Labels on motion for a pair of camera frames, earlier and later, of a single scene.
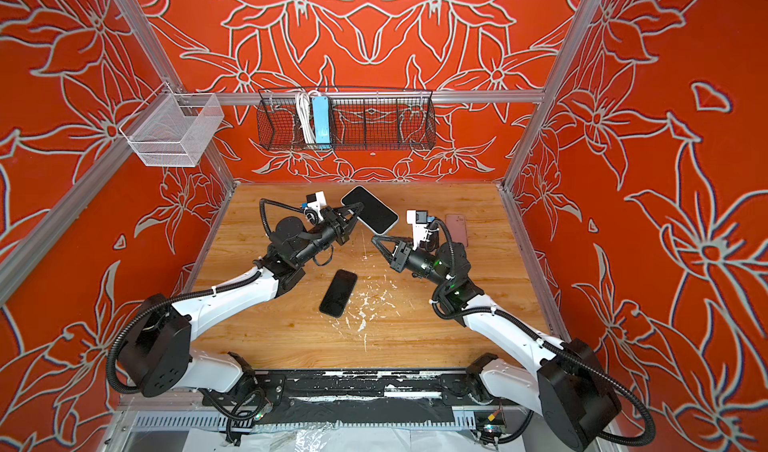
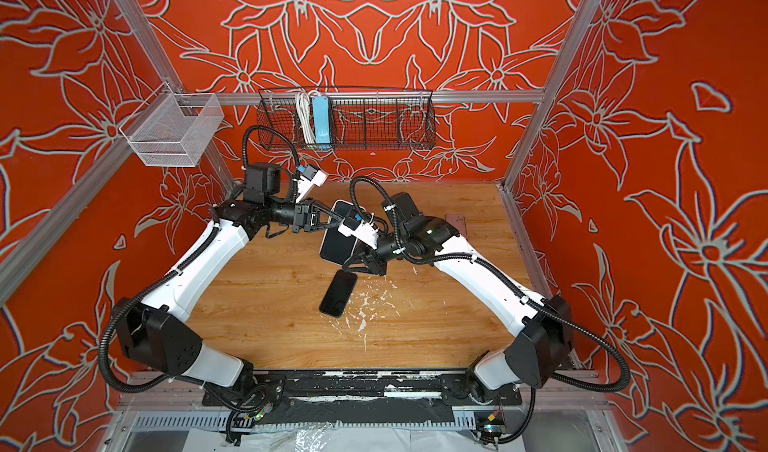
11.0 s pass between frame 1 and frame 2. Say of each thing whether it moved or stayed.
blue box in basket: stayed
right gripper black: moved
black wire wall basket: stayed
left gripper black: moved
